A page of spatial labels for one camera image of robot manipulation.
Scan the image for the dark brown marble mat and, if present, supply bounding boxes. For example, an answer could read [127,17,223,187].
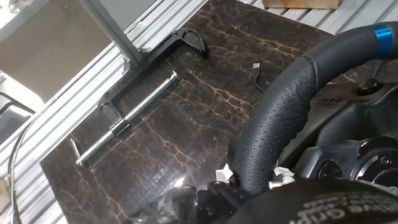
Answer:
[40,0,398,224]

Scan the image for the black steering wheel base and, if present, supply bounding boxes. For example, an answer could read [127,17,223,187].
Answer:
[278,77,398,169]

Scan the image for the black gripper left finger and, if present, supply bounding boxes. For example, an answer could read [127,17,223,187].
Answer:
[146,164,252,224]

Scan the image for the black racing steering wheel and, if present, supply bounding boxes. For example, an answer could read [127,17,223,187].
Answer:
[228,21,398,195]

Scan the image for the tall aluminium frame post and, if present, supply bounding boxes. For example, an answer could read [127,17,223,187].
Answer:
[79,0,144,67]

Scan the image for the black clamp with silver screw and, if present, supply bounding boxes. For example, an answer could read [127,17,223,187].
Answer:
[70,27,209,167]

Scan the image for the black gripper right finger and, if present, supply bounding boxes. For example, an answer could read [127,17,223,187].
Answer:
[269,167,295,190]

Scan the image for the beige cardboard sheet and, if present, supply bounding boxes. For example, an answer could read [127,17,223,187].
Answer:
[0,0,114,103]

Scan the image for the black USB cable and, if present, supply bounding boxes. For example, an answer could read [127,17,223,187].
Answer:
[251,62,265,93]

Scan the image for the open brown cardboard box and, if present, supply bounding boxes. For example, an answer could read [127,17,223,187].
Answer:
[262,0,343,10]

